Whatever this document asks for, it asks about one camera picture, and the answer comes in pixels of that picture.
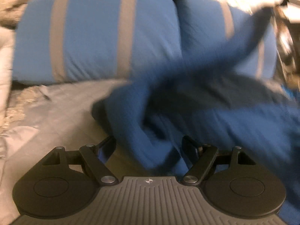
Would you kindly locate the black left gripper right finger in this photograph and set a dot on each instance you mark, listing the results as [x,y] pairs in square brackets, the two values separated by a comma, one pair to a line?
[202,158]

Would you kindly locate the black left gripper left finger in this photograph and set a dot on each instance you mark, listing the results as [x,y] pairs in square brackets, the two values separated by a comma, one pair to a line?
[94,158]

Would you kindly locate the blue fleece zip jacket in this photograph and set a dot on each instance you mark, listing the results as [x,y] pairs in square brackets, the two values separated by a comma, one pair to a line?
[164,114]

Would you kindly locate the grey quilted bedspread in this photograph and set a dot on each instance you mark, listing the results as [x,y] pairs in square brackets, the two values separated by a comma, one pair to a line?
[60,116]

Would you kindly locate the left blue striped pillow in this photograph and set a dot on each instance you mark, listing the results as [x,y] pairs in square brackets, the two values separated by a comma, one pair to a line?
[78,40]

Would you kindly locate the blue striped pillow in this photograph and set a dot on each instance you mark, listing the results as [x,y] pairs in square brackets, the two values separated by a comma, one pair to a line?
[207,23]
[78,40]

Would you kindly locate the right blue striped pillow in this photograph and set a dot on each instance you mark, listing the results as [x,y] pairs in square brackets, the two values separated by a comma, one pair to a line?
[207,23]

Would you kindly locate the white puffy comforter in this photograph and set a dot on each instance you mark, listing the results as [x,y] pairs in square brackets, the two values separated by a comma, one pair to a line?
[7,50]

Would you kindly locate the dark clutter pile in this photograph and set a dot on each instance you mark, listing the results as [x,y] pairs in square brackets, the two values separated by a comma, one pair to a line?
[286,25]

